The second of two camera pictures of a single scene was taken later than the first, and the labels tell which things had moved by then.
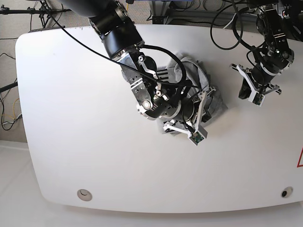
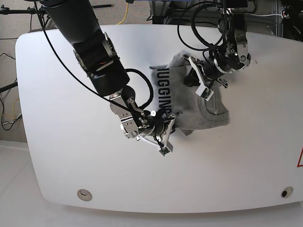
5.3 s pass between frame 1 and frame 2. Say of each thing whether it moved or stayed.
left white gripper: moved
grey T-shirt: moved
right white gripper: moved
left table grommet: stayed
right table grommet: stayed
